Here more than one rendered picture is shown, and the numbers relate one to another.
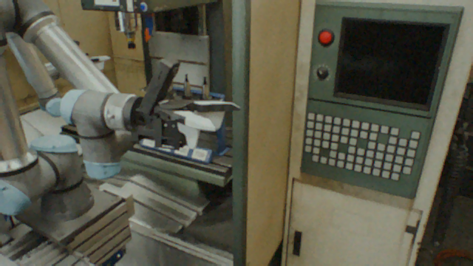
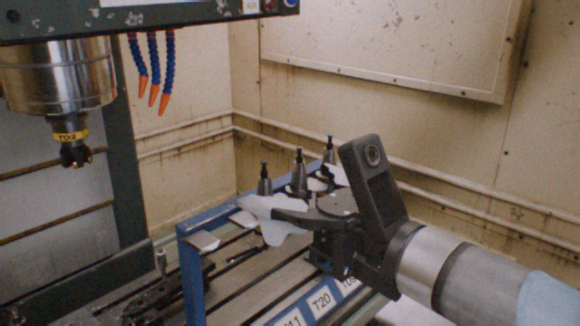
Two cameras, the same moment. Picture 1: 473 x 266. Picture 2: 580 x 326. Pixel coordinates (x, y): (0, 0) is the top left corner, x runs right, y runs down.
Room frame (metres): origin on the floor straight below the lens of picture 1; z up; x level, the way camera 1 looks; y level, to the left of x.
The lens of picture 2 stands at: (1.52, 1.14, 1.71)
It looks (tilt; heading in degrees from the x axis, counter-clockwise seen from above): 24 degrees down; 286
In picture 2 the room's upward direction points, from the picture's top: straight up
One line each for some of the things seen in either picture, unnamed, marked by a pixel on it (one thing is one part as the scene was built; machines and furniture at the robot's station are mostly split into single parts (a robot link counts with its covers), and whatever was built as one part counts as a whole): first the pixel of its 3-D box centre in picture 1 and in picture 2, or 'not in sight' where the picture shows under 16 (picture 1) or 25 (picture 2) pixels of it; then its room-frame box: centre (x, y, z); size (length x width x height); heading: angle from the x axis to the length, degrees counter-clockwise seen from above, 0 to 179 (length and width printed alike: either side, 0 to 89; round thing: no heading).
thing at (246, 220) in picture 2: not in sight; (246, 220); (1.83, 0.39, 1.21); 0.07 x 0.05 x 0.01; 153
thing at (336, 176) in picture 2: (100, 63); (337, 191); (1.61, 0.61, 1.43); 0.09 x 0.03 x 0.06; 114
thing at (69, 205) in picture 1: (65, 192); not in sight; (0.89, 0.51, 1.21); 0.15 x 0.15 x 0.10
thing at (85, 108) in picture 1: (92, 110); not in sight; (0.69, 0.29, 1.56); 0.11 x 0.08 x 0.09; 73
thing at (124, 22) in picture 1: (128, 18); (55, 62); (2.05, 0.59, 1.57); 0.16 x 0.16 x 0.12
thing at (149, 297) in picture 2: not in sight; (172, 292); (2.06, 0.35, 0.93); 0.26 x 0.05 x 0.06; 68
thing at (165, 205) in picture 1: (125, 196); not in sight; (1.60, 0.59, 0.70); 0.90 x 0.30 x 0.16; 63
